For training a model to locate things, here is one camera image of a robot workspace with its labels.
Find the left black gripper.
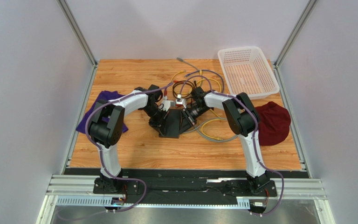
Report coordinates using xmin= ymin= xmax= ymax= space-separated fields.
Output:
xmin=142 ymin=105 xmax=169 ymax=136

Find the black network switch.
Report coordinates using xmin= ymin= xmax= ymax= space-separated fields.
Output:
xmin=159 ymin=109 xmax=181 ymax=139

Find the grey ethernet cable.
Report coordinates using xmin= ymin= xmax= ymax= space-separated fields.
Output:
xmin=176 ymin=56 xmax=240 ymax=143

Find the black ethernet cable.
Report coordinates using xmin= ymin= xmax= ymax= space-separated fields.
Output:
xmin=172 ymin=80 xmax=198 ymax=100

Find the blue ethernet cable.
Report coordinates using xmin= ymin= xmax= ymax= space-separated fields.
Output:
xmin=183 ymin=69 xmax=225 ymax=94

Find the purple cloth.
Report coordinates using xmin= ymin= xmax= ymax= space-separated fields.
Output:
xmin=76 ymin=91 xmax=129 ymax=135

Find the white plastic basket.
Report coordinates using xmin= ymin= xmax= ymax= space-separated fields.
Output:
xmin=217 ymin=46 xmax=280 ymax=100

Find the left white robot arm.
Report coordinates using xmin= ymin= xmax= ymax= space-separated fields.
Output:
xmin=85 ymin=83 xmax=173 ymax=185

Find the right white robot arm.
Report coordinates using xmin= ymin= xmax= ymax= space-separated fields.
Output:
xmin=179 ymin=90 xmax=270 ymax=190

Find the dark red cap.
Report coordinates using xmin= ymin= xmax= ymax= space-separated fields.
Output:
xmin=255 ymin=101 xmax=291 ymax=146

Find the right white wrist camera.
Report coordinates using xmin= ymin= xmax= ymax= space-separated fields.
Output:
xmin=175 ymin=94 xmax=187 ymax=108

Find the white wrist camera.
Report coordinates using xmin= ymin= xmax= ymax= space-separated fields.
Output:
xmin=175 ymin=94 xmax=187 ymax=108
xmin=159 ymin=100 xmax=175 ymax=111

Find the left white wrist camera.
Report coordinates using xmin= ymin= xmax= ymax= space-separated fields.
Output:
xmin=159 ymin=100 xmax=175 ymax=111

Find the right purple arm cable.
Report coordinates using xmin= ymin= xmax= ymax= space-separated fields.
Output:
xmin=179 ymin=75 xmax=285 ymax=217

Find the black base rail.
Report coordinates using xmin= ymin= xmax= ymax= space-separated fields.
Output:
xmin=64 ymin=168 xmax=309 ymax=205

